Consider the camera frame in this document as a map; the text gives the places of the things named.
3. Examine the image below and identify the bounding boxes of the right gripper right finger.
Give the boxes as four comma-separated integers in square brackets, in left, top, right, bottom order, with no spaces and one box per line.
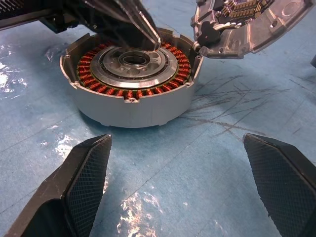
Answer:
[243,133,316,237]

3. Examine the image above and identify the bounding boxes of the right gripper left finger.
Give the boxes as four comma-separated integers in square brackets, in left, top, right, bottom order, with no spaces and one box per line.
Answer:
[3,134,113,237]

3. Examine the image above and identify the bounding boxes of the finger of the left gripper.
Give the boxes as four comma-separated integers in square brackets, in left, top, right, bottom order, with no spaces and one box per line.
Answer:
[83,0,155,49]
[118,0,162,51]

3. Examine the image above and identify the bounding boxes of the motor stator housing copper windings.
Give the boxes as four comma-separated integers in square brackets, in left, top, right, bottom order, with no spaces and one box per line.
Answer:
[59,27,204,128]

